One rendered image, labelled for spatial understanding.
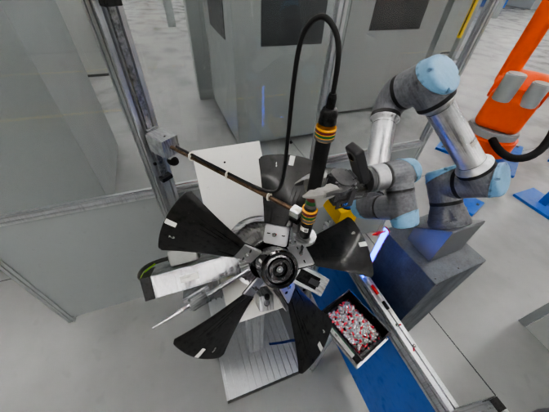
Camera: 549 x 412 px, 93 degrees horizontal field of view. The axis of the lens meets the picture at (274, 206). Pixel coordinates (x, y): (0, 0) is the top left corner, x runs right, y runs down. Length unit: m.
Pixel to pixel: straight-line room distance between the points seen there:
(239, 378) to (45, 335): 1.35
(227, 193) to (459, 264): 1.00
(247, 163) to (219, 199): 0.18
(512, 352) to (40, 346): 3.16
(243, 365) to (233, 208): 1.15
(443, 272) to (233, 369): 1.29
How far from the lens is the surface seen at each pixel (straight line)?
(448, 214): 1.21
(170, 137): 1.03
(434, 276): 1.25
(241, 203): 1.02
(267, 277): 0.80
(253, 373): 1.86
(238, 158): 1.02
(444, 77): 0.93
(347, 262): 0.92
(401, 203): 0.79
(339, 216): 1.22
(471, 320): 2.58
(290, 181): 0.83
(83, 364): 2.25
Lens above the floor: 1.90
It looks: 45 degrees down
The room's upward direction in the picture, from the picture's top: 4 degrees clockwise
